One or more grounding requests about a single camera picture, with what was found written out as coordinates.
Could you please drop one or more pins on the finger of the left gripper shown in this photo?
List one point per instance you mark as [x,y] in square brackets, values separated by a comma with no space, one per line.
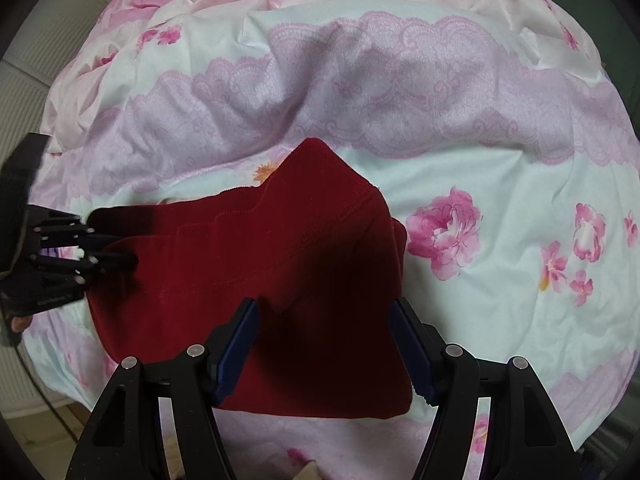
[117,222]
[100,264]

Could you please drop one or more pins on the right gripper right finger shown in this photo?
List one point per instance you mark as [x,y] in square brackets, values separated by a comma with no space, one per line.
[526,438]

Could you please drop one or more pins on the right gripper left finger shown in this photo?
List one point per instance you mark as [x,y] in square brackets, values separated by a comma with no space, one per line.
[123,436]

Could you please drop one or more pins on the red Mickey Mouse sweater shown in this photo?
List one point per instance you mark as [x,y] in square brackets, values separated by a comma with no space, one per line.
[317,249]

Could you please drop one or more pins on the person's left hand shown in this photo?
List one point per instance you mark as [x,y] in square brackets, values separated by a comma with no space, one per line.
[18,324]

